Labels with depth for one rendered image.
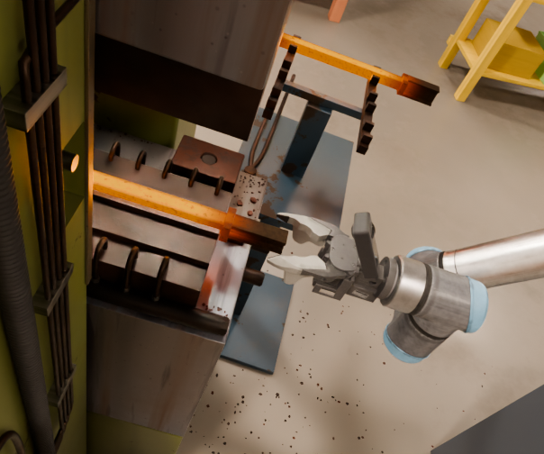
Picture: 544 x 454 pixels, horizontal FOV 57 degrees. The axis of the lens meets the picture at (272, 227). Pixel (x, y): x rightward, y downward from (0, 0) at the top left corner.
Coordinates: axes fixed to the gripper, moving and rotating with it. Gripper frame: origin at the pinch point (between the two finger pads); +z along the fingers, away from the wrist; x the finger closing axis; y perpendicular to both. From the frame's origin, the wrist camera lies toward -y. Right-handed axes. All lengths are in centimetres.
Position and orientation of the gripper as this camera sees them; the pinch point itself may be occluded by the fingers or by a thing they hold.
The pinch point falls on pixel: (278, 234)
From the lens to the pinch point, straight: 80.8
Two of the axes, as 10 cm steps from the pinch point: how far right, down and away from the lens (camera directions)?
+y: -2.7, 6.2, 7.3
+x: 1.7, -7.2, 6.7
